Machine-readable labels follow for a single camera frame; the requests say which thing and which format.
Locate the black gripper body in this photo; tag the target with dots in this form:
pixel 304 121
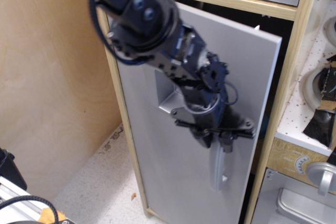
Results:
pixel 219 119

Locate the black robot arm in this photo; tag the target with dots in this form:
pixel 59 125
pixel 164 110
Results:
pixel 151 32

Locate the grey oven door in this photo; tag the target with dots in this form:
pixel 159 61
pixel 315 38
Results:
pixel 283 199

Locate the wooden fridge cabinet frame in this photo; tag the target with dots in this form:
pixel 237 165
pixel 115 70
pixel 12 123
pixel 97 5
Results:
pixel 299 14

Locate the silver fridge door handle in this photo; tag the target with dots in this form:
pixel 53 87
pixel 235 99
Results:
pixel 218 165

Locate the grey fridge door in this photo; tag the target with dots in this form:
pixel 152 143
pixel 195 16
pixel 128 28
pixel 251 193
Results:
pixel 174 167

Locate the teal toy bowl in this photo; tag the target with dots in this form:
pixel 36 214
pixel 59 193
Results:
pixel 264 126

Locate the white speckled stove top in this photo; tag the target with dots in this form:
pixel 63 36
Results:
pixel 316 47

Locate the silver oven knob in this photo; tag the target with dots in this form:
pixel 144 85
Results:
pixel 322 175

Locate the silver ice dispenser panel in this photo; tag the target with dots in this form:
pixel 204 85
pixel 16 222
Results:
pixel 168 95

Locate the torn black burner piece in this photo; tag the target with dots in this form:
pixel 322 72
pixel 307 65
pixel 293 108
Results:
pixel 324 108

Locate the orange tape piece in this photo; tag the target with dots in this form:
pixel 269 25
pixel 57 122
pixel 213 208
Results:
pixel 47 216

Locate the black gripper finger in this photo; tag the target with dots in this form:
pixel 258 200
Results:
pixel 203 136
pixel 226 140

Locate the aluminium rail base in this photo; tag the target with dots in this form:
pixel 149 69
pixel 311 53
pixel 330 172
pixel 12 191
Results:
pixel 18 206

